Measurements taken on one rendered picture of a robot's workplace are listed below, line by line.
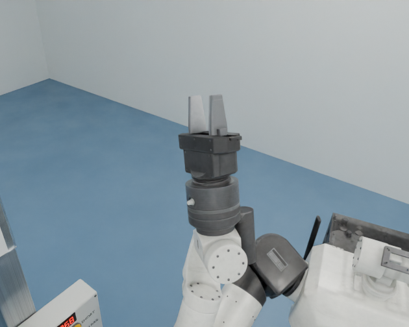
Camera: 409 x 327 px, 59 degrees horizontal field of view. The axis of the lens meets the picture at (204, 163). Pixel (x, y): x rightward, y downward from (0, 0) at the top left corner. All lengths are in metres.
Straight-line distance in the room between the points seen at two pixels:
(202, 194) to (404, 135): 2.71
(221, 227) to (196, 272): 0.13
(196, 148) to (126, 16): 3.46
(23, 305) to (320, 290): 0.59
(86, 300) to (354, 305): 0.55
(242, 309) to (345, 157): 2.67
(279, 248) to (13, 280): 0.52
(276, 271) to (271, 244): 0.06
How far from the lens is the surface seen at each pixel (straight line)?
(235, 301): 0.78
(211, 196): 0.56
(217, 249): 0.57
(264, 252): 0.79
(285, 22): 3.12
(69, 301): 0.89
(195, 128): 0.60
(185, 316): 0.66
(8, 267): 0.77
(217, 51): 3.43
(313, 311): 0.79
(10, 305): 0.84
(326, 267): 0.82
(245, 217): 0.62
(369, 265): 0.73
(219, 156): 0.55
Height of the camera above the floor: 1.87
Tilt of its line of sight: 34 degrees down
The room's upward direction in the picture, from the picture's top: 4 degrees clockwise
